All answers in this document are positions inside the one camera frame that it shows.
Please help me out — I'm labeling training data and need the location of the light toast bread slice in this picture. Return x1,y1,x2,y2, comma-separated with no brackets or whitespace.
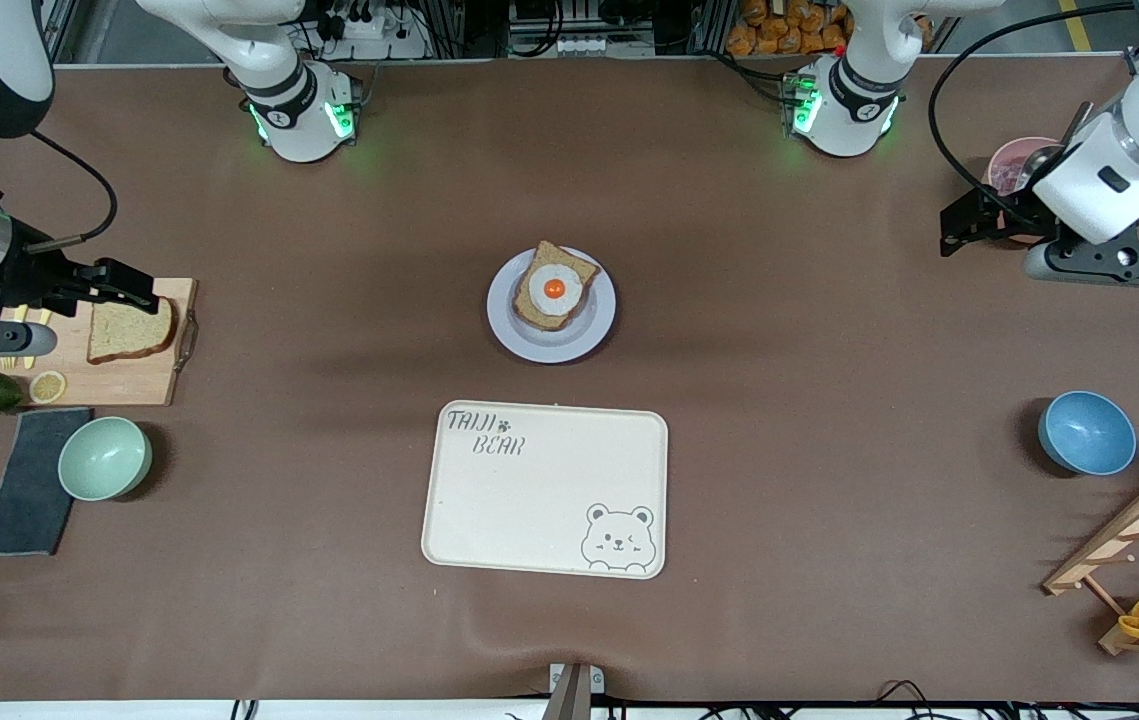
87,297,177,365

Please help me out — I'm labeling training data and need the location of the brown bread slice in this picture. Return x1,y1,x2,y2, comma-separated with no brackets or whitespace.
511,240,602,332

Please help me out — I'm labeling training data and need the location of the white round plate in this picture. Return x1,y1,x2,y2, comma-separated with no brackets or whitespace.
486,246,618,364

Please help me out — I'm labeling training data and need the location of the fried egg toy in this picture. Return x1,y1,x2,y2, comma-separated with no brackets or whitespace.
527,266,585,317

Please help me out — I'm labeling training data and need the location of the yellow plastic knife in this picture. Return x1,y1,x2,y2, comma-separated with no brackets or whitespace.
22,308,56,370

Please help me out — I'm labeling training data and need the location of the pink bowl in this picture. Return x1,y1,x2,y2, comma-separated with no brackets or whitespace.
987,136,1065,246

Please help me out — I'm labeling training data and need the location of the yellow plastic fork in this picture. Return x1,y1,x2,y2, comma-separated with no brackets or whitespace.
0,304,32,371

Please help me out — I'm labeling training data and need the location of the mint green bowl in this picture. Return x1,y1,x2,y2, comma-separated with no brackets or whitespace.
57,416,153,502

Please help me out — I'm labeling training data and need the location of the blue bowl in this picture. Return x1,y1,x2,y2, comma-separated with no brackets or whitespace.
1037,390,1138,477

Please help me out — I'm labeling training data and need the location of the dark grey cloth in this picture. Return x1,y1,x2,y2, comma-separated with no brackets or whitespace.
0,407,93,557

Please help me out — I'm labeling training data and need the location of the orange pastries pile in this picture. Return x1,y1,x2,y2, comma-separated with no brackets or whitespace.
726,0,850,57

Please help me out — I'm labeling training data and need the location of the wooden peg rack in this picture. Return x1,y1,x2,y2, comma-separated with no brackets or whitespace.
1042,460,1139,656

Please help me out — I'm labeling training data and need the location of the white power strip with plugs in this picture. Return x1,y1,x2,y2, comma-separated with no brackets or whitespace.
324,0,430,61

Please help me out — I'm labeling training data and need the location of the long white power strip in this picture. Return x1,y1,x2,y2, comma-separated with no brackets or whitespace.
519,35,620,57

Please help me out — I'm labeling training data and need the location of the cream bear print tray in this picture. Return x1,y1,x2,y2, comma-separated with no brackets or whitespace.
421,400,669,580

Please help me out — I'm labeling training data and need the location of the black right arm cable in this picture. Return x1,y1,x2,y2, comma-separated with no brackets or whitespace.
0,128,120,251

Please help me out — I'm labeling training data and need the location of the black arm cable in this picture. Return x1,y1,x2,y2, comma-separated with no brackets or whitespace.
927,0,1139,226
0,128,120,251

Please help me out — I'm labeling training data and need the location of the wooden cutting board with handle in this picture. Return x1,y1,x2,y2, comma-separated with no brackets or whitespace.
0,277,200,407

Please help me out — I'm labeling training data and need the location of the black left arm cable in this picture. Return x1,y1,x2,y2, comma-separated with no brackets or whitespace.
927,0,1139,226

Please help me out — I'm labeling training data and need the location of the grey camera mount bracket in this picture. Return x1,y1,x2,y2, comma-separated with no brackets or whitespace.
541,662,606,720

